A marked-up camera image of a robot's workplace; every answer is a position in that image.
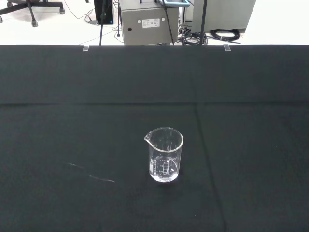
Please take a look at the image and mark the black office chair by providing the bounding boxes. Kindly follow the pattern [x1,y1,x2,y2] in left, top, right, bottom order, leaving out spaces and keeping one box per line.
[0,0,66,27]

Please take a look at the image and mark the black coiled cable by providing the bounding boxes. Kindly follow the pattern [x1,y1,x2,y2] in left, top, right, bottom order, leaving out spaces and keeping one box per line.
[209,29,242,45]

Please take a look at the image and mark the black computer tower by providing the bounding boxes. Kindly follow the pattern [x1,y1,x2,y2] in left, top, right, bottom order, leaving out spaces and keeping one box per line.
[93,0,114,25]

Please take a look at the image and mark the grey metal box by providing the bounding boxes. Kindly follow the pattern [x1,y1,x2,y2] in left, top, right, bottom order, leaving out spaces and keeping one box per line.
[120,0,180,46]

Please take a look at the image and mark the black bench cloth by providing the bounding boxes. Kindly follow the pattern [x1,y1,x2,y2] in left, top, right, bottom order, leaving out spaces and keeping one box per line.
[0,44,309,232]

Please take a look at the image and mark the black tripod pole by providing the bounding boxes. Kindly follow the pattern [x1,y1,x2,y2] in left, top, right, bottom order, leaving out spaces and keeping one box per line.
[200,0,209,46]
[99,0,109,46]

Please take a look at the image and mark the blue tray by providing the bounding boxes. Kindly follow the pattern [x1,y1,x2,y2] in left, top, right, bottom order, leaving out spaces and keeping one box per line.
[159,0,191,7]

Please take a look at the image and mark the black cable bundle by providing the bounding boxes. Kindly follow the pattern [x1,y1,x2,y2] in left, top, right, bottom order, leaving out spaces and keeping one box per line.
[178,23,209,46]

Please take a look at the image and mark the large grey cabinet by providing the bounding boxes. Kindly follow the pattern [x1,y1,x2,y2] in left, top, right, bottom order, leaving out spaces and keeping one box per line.
[192,0,257,33]

